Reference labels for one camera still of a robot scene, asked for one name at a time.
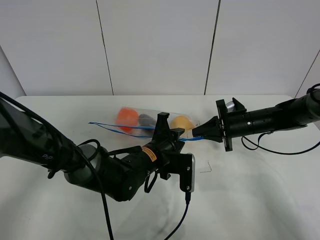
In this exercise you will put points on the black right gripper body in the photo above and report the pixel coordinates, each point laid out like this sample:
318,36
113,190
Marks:
225,120

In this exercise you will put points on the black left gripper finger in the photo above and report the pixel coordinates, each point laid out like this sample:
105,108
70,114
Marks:
176,133
178,146

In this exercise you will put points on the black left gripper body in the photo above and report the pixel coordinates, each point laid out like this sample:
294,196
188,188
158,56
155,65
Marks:
160,151

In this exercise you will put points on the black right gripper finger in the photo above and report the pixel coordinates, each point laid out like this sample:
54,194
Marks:
209,129
217,139

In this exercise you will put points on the clear zip bag blue seal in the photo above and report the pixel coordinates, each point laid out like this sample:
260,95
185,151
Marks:
147,132

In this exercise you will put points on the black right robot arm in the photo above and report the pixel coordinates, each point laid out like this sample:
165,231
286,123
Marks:
233,119

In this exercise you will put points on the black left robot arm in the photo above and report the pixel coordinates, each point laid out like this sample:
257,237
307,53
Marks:
119,174

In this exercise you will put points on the yellow pear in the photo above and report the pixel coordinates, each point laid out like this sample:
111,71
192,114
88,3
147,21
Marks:
182,122

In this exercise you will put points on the purple eggplant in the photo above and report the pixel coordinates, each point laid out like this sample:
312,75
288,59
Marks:
146,120

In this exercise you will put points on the orange fruit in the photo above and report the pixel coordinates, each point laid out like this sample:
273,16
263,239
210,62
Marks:
127,117

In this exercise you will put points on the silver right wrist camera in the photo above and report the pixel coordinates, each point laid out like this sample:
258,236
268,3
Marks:
230,107

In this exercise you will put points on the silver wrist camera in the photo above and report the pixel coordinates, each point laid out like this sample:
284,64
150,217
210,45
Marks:
230,107
193,171

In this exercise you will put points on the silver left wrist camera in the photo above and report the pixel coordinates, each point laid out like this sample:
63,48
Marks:
193,171

